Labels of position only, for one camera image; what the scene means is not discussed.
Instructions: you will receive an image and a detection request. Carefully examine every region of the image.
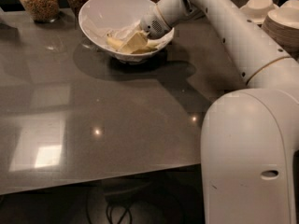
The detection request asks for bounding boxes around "white paper napkin in bowl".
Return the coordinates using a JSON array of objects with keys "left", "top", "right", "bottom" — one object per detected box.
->
[{"left": 81, "top": 20, "right": 175, "bottom": 50}]

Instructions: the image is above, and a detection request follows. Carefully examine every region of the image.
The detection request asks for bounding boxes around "glass cereal jar far left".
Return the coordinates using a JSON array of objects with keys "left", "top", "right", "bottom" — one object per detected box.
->
[{"left": 20, "top": 0, "right": 59, "bottom": 22}]

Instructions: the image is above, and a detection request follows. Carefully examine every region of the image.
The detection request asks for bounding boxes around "stack of paper plates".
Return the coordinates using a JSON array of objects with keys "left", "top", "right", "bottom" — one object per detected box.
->
[{"left": 262, "top": 7, "right": 299, "bottom": 60}]

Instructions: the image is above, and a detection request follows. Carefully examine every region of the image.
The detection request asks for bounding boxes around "white bowl stack far right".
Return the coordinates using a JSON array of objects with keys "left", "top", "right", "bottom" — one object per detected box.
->
[{"left": 280, "top": 0, "right": 299, "bottom": 10}]

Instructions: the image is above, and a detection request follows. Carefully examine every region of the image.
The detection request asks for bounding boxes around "stack of small white bowls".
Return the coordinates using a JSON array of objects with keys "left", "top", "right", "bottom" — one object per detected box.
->
[{"left": 240, "top": 0, "right": 278, "bottom": 24}]

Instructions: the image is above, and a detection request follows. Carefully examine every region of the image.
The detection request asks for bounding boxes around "black cable under table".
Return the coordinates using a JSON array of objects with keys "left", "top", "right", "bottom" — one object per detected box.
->
[{"left": 84, "top": 184, "right": 135, "bottom": 224}]

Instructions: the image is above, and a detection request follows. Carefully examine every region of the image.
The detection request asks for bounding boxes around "yellow banana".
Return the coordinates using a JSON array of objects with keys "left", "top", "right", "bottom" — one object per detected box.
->
[{"left": 107, "top": 36, "right": 157, "bottom": 54}]

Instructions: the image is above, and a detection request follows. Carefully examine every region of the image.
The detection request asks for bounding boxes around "large white bowl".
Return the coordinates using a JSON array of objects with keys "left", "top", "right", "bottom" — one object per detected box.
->
[{"left": 78, "top": 0, "right": 172, "bottom": 63}]

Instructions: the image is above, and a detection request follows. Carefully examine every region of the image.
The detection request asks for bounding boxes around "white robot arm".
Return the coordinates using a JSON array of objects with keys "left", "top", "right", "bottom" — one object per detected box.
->
[{"left": 141, "top": 0, "right": 299, "bottom": 224}]

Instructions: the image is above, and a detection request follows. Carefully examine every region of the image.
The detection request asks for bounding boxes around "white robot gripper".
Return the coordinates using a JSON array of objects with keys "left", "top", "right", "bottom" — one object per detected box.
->
[{"left": 118, "top": 0, "right": 199, "bottom": 54}]

